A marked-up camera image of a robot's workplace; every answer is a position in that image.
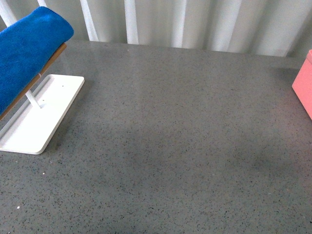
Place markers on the blue microfiber cloth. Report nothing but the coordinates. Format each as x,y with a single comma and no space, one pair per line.
25,47

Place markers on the white towel rack stand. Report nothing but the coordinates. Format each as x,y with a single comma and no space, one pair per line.
32,126

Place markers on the pink plastic box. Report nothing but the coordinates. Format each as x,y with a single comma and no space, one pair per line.
302,84

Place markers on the white pleated curtain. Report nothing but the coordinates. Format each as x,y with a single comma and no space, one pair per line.
265,27

